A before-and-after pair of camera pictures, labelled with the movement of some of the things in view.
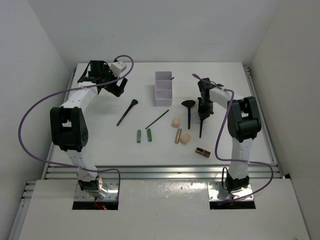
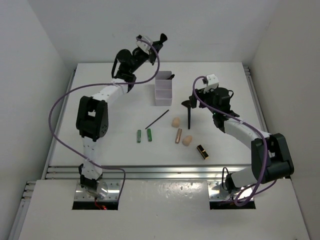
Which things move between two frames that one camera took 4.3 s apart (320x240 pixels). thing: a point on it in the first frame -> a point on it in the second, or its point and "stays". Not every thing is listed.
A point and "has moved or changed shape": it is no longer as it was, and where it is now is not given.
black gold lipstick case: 206,153 has moved or changed shape
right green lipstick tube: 149,135 stays
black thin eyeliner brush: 156,120 stays
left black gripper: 115,89 -> 152,52
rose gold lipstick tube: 179,131 stays
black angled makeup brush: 133,102 -> 163,38
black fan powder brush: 188,103 stays
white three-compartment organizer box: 163,88 stays
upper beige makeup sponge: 176,122 stays
